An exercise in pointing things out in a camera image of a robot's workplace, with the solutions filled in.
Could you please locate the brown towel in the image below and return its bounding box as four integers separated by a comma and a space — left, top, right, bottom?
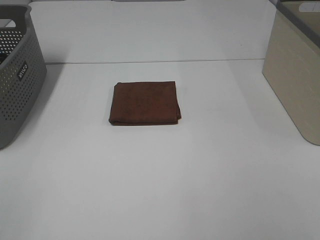
109, 81, 182, 126

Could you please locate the grey perforated plastic basket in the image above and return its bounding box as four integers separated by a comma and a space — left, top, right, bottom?
0, 4, 47, 149

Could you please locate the beige storage bin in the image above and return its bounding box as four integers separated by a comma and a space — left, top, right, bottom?
262, 0, 320, 145

